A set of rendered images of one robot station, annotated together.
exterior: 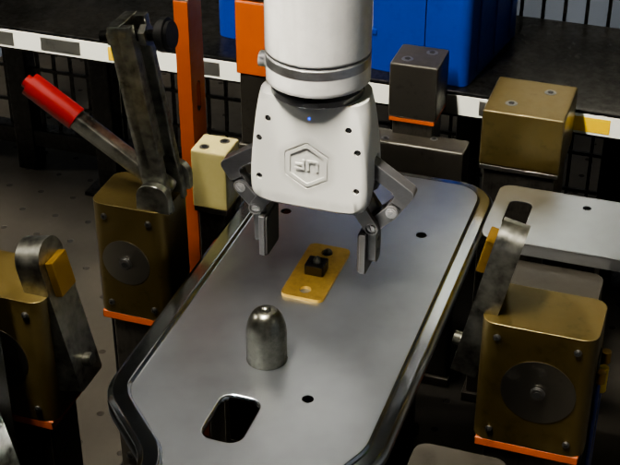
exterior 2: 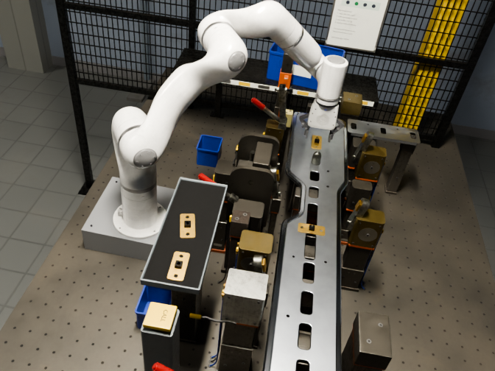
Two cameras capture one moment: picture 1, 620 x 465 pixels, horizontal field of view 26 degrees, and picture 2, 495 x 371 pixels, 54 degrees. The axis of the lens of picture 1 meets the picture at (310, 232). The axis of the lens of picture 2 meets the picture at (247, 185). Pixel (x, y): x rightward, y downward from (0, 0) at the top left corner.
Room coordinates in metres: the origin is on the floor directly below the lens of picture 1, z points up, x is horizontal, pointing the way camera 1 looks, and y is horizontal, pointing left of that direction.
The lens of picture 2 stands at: (-0.44, 0.62, 2.07)
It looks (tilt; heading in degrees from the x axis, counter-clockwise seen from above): 41 degrees down; 345
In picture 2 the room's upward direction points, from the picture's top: 7 degrees clockwise
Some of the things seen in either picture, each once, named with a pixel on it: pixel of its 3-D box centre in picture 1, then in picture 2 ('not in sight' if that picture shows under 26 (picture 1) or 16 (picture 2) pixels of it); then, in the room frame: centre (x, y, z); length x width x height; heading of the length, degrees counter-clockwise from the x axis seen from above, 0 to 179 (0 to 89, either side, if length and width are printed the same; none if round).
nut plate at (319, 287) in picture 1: (315, 268); (317, 140); (0.96, -0.01, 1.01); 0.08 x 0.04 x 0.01; 161
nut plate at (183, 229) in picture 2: not in sight; (187, 224); (0.42, 0.54, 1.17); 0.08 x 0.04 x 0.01; 176
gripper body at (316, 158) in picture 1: (317, 134); (323, 112); (0.96, -0.01, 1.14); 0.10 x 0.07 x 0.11; 71
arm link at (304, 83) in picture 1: (315, 65); (326, 97); (0.97, 0.00, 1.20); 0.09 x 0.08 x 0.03; 71
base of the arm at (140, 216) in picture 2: not in sight; (139, 200); (0.81, 0.66, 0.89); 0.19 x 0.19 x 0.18
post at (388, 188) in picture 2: not in sight; (400, 165); (0.99, -0.42, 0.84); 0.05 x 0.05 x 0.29; 71
